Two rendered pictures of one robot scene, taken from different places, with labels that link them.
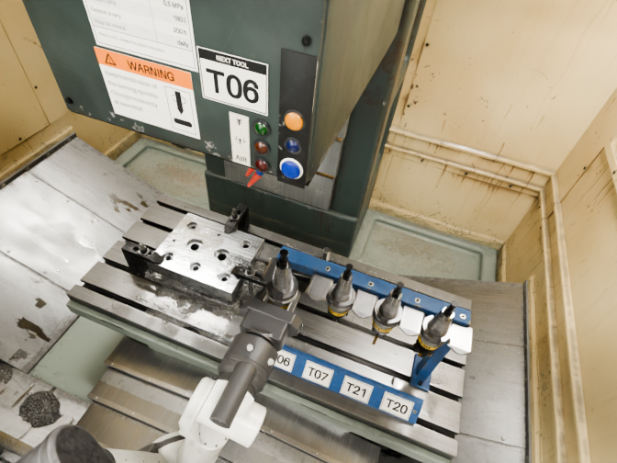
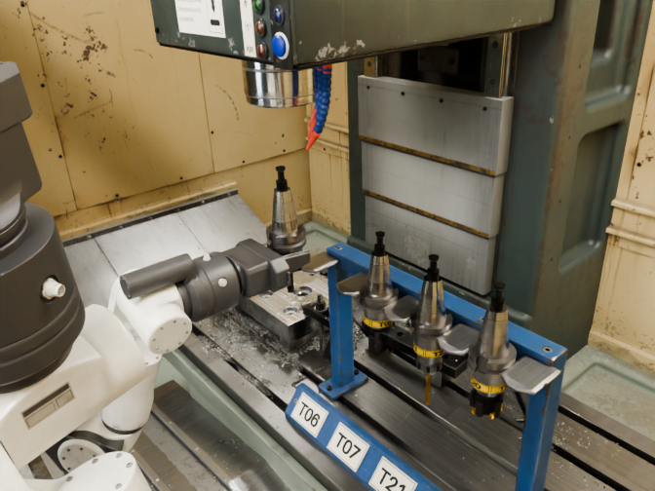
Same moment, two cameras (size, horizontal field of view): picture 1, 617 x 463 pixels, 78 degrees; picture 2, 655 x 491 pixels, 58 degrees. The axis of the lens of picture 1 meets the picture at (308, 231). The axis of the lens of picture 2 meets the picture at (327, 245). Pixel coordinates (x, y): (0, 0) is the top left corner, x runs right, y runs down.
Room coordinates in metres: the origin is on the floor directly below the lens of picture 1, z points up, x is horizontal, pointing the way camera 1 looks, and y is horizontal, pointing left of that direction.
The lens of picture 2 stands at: (-0.23, -0.51, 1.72)
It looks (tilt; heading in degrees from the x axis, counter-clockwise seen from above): 26 degrees down; 36
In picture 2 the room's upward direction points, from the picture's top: 2 degrees counter-clockwise
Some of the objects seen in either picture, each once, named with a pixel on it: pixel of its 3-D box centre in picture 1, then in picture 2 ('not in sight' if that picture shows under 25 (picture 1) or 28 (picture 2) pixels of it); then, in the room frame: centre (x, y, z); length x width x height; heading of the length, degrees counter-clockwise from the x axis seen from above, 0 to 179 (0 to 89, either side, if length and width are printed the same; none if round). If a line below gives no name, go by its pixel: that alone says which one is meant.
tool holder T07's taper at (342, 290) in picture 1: (344, 285); (379, 272); (0.49, -0.09, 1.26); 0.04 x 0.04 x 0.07
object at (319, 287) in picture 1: (319, 287); (357, 284); (0.51, -0.04, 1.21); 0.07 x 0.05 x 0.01; 165
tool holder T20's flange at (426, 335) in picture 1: (435, 330); (491, 357); (0.43, -0.31, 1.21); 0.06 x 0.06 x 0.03
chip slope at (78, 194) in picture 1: (72, 241); (181, 282); (0.89, 0.91, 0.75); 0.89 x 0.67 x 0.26; 165
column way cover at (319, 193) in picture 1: (277, 139); (424, 181); (1.15, 0.15, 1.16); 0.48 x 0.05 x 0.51; 75
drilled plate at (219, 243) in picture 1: (208, 254); (290, 292); (0.75, 0.31, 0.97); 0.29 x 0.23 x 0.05; 75
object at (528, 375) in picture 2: (460, 339); (526, 376); (0.42, -0.36, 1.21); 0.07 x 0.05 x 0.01; 165
